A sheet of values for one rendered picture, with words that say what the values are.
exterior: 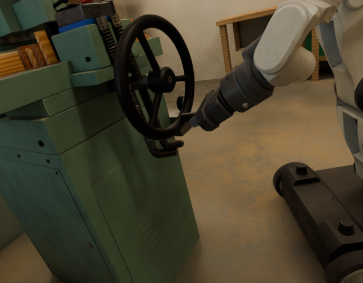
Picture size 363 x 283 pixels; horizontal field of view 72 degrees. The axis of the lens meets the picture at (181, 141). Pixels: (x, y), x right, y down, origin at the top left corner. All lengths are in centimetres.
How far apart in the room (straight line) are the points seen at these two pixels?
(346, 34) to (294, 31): 39
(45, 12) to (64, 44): 16
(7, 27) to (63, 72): 30
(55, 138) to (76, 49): 21
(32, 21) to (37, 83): 28
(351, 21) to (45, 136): 80
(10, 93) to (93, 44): 19
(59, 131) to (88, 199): 20
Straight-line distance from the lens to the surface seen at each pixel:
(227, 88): 52
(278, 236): 125
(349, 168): 139
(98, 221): 75
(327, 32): 94
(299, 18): 46
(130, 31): 55
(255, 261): 117
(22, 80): 61
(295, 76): 51
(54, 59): 76
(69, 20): 66
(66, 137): 65
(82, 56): 64
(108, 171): 74
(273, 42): 47
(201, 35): 423
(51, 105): 64
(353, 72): 90
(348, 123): 107
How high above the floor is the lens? 92
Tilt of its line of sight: 25 degrees down
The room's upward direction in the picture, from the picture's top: 14 degrees counter-clockwise
